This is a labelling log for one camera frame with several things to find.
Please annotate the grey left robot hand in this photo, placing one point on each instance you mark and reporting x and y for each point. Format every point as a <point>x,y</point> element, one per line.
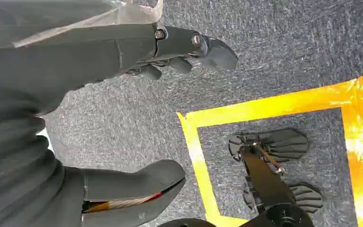
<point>75,59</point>

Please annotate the clear plastic bag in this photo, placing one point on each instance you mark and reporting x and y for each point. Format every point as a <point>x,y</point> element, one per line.
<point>137,12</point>

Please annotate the ribbed grey left arm sleeve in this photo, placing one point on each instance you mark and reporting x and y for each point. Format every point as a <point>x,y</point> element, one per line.
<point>12,163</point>

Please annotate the yellow floor tape square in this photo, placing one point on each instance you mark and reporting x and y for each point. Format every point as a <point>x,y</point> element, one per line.
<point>200,163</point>

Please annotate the black round robot joint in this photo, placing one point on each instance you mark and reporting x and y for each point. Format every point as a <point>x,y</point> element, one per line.
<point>186,223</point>

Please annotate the black ribbed robot foot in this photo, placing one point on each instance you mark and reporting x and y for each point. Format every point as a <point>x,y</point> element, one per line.
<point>285,144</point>
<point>306,197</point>

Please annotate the black robot leg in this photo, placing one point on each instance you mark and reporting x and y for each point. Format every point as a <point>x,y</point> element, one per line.
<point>266,181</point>

